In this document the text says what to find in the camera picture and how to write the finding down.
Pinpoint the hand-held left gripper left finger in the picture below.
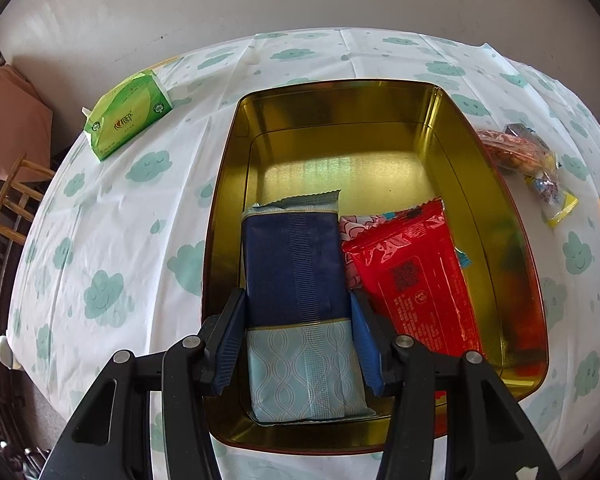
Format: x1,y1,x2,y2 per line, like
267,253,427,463
40,287,248,480

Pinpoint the pink cloth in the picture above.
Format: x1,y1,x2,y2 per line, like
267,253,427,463
0,65,53,203

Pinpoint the yellow packet with clear window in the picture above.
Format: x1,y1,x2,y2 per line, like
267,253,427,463
525,170,579,230

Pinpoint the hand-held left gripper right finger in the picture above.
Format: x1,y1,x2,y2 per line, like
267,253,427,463
350,289,561,480

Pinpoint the red metal tin box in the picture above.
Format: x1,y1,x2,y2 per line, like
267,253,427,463
201,78,550,457

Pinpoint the pink snack packet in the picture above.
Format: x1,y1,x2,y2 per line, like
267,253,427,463
339,214,381,292

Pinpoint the dark blue wafer packet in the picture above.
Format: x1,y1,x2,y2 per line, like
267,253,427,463
241,189,377,426

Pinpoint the green tissue pack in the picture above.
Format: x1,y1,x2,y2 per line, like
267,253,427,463
82,70,173,162

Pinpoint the clear packet of coated nuts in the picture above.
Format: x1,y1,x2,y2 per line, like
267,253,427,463
477,122,556,176

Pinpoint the wooden stool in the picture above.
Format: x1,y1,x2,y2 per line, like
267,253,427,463
0,152,56,246

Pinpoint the large red snack packet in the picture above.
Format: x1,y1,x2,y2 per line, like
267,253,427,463
341,199,485,361

